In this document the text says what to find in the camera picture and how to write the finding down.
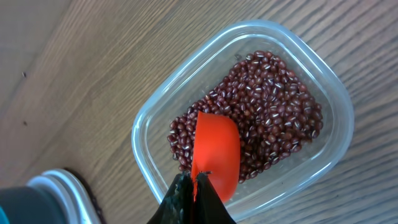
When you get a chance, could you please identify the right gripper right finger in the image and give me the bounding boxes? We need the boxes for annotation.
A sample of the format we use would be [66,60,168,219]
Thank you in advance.
[193,172,236,224]

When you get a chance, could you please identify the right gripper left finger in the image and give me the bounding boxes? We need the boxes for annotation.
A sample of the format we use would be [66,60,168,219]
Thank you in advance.
[147,172,193,224]

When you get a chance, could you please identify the red scoop with blue handle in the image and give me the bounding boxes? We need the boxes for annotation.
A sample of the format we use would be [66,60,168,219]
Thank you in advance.
[191,112,241,203]

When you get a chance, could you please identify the white kitchen scale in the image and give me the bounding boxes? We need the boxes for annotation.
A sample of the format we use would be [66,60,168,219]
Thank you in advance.
[27,169,106,224]

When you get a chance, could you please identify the blue metal bowl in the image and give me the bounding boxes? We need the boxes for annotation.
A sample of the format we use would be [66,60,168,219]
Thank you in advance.
[1,187,67,224]

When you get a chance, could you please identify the clear plastic container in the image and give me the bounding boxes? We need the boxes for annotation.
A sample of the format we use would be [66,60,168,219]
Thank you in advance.
[131,20,354,221]

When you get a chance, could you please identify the red beans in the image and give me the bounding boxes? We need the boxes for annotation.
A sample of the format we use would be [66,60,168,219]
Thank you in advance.
[167,50,323,183]

